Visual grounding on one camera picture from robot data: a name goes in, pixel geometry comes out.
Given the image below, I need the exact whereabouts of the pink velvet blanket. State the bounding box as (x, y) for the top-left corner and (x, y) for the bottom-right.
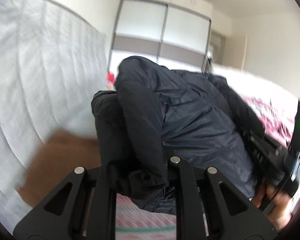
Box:
(244, 98), (295, 147)

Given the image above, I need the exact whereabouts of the red small object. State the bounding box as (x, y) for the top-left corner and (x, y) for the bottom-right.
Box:
(107, 72), (116, 83)

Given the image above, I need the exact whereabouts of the person right hand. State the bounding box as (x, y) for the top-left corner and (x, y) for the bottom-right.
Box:
(251, 182), (292, 232)

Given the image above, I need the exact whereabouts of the grey quilted headboard cover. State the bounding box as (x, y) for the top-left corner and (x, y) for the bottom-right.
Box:
(0, 0), (107, 232)

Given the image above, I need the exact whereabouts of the brown folded blanket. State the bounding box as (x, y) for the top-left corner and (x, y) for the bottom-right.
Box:
(17, 130), (101, 207)

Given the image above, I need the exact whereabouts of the christmas patterned knit blanket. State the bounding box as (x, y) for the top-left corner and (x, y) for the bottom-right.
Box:
(115, 193), (210, 240)

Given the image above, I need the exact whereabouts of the white grey sliding wardrobe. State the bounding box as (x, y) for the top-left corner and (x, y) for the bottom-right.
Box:
(108, 0), (211, 75)

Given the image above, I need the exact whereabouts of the black quilted puffer jacket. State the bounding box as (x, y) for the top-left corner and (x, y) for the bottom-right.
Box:
(91, 56), (264, 214)

